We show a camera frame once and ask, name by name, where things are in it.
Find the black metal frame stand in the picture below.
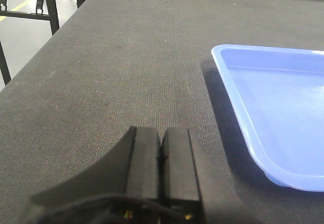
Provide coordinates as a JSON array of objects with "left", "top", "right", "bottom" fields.
[{"left": 1, "top": 0, "right": 85, "bottom": 87}]

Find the blue plastic tray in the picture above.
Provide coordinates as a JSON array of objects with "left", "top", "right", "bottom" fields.
[{"left": 211, "top": 44, "right": 323, "bottom": 192}]

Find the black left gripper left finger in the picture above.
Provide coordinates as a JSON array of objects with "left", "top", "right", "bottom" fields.
[{"left": 30, "top": 127, "right": 160, "bottom": 223}]

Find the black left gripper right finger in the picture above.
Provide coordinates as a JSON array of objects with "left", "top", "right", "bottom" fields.
[{"left": 161, "top": 128, "right": 247, "bottom": 223}]

